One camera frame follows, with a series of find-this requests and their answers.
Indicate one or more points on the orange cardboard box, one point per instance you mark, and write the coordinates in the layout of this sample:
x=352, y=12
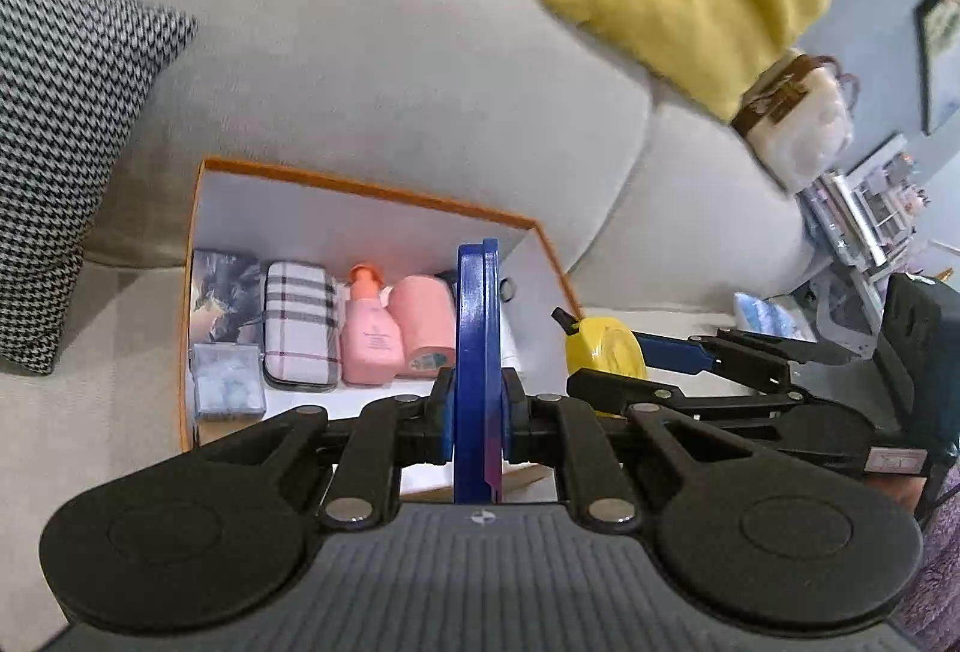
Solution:
x=300, y=209

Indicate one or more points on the purple picture card box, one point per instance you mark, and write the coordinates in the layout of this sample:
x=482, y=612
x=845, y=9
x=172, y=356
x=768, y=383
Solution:
x=221, y=292

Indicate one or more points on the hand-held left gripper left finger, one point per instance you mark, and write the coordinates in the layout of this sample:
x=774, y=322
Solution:
x=446, y=412

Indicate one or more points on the pink cylinder jar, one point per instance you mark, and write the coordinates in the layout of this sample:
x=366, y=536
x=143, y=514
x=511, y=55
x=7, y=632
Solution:
x=424, y=322

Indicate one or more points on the purple fluffy rug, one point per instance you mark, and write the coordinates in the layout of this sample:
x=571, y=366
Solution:
x=937, y=562

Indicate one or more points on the houndstooth pillow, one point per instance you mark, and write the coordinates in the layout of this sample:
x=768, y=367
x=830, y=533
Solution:
x=67, y=134

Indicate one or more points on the black picture frame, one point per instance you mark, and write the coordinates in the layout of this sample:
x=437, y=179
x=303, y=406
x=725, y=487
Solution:
x=943, y=51

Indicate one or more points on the stack of magazines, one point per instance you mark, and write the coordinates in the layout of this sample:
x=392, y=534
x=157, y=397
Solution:
x=862, y=209

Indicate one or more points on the silver cube box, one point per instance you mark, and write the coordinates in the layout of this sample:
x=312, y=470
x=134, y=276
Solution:
x=225, y=382

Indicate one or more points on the white lotion tube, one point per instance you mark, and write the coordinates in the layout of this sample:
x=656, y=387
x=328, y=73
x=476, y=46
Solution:
x=511, y=340

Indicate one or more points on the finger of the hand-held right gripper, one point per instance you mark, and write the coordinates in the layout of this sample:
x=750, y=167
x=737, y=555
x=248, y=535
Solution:
x=810, y=431
x=675, y=353

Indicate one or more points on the plaid zip case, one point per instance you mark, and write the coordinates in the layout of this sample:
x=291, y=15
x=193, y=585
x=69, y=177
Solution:
x=300, y=322

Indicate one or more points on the blue purple case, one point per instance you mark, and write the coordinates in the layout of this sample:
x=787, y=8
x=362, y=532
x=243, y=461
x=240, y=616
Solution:
x=476, y=359

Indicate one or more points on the blue patterned pillow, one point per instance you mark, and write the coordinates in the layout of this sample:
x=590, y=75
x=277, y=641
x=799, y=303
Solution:
x=772, y=318

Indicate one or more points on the beige sofa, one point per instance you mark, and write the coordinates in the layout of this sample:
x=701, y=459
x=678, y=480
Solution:
x=375, y=59

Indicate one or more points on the pink pump bottle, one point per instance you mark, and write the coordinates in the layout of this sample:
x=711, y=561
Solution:
x=369, y=337

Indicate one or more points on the cream mini suitcase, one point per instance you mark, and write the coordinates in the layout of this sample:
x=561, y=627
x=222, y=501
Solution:
x=799, y=119

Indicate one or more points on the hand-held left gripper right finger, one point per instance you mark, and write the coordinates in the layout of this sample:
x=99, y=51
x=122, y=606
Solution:
x=514, y=419

